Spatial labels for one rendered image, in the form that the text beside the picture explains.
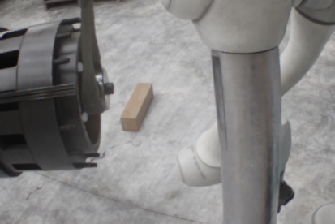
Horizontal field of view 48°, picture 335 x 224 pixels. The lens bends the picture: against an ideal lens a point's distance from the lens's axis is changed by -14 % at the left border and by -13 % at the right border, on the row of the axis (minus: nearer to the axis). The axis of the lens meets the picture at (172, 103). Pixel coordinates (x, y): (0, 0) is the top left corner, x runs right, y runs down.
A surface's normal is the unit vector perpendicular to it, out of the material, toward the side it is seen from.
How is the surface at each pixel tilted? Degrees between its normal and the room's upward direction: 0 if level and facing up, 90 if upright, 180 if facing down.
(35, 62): 36
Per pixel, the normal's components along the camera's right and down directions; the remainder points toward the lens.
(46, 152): 0.07, 0.68
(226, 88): -0.71, 0.37
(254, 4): 0.17, 0.47
